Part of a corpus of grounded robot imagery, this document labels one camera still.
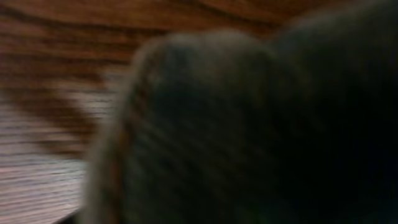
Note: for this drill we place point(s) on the blue denim jeans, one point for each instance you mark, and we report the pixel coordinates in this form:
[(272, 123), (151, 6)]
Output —
[(223, 127)]

